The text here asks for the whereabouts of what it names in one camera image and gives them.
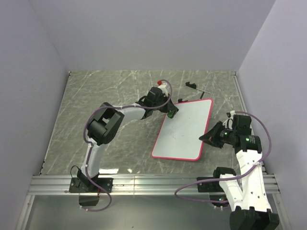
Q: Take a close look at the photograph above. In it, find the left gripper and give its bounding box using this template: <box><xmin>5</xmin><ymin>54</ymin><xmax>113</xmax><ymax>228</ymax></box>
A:
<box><xmin>153</xmin><ymin>95</ymin><xmax>177</xmax><ymax>115</ymax></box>

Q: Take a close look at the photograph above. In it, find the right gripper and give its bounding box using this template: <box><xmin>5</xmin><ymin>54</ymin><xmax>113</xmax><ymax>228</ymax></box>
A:
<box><xmin>199</xmin><ymin>121</ymin><xmax>236</xmax><ymax>149</ymax></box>

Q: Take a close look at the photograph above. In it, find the green whiteboard eraser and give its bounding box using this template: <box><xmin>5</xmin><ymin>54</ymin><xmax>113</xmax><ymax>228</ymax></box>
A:
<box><xmin>167</xmin><ymin>111</ymin><xmax>177</xmax><ymax>119</ymax></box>

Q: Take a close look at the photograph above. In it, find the pink framed whiteboard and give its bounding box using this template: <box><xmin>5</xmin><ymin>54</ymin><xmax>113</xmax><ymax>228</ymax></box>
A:
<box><xmin>151</xmin><ymin>99</ymin><xmax>213</xmax><ymax>161</ymax></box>

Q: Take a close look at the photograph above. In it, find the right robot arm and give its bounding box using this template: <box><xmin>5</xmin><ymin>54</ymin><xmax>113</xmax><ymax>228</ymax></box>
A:
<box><xmin>198</xmin><ymin>112</ymin><xmax>280</xmax><ymax>230</ymax></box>

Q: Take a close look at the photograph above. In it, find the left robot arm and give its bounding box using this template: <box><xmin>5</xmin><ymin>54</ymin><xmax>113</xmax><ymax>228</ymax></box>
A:
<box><xmin>77</xmin><ymin>84</ymin><xmax>179</xmax><ymax>193</ymax></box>

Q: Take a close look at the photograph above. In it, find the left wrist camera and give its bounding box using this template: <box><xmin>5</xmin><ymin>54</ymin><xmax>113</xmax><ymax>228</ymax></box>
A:
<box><xmin>157</xmin><ymin>80</ymin><xmax>169</xmax><ymax>96</ymax></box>

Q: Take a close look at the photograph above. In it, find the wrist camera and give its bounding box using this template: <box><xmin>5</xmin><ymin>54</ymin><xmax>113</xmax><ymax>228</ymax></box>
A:
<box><xmin>157</xmin><ymin>80</ymin><xmax>169</xmax><ymax>96</ymax></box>
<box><xmin>223</xmin><ymin>110</ymin><xmax>236</xmax><ymax>129</ymax></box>

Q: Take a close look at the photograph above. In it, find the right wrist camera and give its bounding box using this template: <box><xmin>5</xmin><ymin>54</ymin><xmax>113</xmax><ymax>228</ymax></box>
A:
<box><xmin>223</xmin><ymin>110</ymin><xmax>236</xmax><ymax>129</ymax></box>

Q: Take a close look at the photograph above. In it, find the whiteboard wire stand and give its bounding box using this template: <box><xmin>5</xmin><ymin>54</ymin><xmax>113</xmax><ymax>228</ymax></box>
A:
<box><xmin>185</xmin><ymin>81</ymin><xmax>212</xmax><ymax>99</ymax></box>

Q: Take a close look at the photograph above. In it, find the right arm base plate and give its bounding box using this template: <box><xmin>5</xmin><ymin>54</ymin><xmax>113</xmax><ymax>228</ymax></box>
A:
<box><xmin>194</xmin><ymin>182</ymin><xmax>223</xmax><ymax>193</ymax></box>

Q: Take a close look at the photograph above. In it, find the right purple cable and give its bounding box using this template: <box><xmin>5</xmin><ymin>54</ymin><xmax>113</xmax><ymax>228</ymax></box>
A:
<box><xmin>175</xmin><ymin>110</ymin><xmax>272</xmax><ymax>204</ymax></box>

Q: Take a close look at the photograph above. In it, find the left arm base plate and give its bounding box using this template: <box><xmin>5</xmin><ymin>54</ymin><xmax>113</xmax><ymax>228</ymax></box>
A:
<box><xmin>69</xmin><ymin>177</ymin><xmax>113</xmax><ymax>193</ymax></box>

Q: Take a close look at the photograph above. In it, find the aluminium mounting rail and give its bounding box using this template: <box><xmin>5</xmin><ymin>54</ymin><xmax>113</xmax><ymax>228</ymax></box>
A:
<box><xmin>28</xmin><ymin>174</ymin><xmax>281</xmax><ymax>196</ymax></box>

